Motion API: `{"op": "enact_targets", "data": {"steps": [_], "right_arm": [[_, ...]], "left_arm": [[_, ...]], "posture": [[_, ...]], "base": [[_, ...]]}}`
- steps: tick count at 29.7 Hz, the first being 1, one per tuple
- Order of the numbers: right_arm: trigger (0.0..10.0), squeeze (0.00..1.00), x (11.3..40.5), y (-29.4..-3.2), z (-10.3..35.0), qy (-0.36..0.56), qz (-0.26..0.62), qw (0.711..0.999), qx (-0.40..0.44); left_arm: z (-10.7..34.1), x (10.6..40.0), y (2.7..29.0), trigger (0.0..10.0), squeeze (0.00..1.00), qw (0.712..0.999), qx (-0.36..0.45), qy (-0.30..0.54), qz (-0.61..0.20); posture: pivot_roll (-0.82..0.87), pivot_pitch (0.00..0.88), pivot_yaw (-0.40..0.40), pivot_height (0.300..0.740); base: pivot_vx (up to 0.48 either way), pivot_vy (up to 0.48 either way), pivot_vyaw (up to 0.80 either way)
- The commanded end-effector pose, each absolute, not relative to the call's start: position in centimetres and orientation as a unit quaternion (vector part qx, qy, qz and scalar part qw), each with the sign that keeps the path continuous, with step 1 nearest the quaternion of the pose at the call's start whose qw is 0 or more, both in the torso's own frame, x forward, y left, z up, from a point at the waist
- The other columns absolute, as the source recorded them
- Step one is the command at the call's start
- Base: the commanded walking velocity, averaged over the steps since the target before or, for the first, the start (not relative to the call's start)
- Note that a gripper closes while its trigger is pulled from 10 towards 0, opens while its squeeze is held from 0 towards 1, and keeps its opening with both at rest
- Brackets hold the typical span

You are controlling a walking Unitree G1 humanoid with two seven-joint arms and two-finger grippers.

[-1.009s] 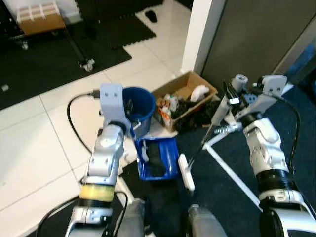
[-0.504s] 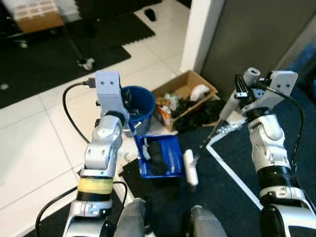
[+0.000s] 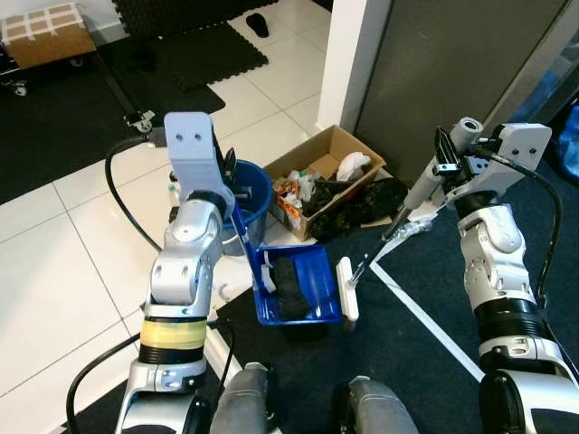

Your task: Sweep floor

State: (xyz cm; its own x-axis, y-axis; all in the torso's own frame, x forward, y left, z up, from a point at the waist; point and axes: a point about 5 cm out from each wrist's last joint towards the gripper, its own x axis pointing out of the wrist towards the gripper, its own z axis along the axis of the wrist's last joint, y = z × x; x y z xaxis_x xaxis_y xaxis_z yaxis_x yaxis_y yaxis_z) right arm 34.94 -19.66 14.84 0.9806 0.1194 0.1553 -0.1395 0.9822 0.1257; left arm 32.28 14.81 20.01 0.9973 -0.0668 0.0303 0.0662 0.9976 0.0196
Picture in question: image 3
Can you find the white brush with grey handle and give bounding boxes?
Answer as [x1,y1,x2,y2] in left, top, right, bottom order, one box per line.
[335,116,486,323]

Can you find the blue plastic bucket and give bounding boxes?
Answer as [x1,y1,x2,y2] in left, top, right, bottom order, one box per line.
[220,160,273,258]

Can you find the grey partition panel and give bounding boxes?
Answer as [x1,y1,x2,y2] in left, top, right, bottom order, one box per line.
[353,0,579,187]

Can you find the small clear plastic bottle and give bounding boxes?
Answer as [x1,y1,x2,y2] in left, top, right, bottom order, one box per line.
[387,220,429,244]

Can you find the black crumpled cloth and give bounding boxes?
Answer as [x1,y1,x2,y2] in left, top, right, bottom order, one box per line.
[312,178,410,239]

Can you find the white crumpled paper ball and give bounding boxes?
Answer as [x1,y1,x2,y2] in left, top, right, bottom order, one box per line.
[337,152,373,183]

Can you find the black caster wheel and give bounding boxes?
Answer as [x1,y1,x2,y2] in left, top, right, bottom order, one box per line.
[127,110,156,136]

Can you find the open cardboard rubbish box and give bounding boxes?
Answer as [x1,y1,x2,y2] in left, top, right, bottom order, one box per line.
[264,125,391,243]

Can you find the blue plastic bag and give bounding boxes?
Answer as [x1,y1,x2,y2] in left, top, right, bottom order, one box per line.
[554,104,579,183]

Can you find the black slipper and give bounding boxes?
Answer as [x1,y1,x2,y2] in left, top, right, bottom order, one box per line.
[246,14,271,40]

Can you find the black studded foam panel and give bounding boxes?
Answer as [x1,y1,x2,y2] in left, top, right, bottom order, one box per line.
[113,0,314,37]

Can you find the black foam puzzle mat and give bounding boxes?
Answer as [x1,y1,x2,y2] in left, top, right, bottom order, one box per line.
[0,23,271,205]

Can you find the grey left robot leg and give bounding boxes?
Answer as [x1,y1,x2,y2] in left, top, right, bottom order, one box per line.
[210,362,273,434]

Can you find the grey robot leg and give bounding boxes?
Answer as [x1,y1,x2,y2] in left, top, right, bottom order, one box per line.
[348,375,426,434]
[210,362,273,434]

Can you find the taped cardboard box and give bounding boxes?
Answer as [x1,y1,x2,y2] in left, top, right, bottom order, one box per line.
[0,3,98,72]

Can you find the grey right robot leg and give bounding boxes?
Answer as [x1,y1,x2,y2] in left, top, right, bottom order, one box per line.
[348,375,426,434]

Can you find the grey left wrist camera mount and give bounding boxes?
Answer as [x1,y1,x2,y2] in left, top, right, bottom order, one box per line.
[163,111,228,205]

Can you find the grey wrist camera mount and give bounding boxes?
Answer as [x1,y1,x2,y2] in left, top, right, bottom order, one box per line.
[493,122,554,196]
[163,111,228,205]

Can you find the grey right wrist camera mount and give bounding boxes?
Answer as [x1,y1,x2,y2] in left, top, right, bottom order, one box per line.
[493,122,554,196]

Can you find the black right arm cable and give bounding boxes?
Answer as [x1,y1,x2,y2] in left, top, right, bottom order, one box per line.
[470,149,567,305]

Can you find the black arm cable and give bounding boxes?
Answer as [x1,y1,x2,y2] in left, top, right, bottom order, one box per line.
[470,149,567,305]
[104,131,173,256]

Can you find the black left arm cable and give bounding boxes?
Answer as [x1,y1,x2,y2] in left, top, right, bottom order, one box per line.
[104,131,173,256]

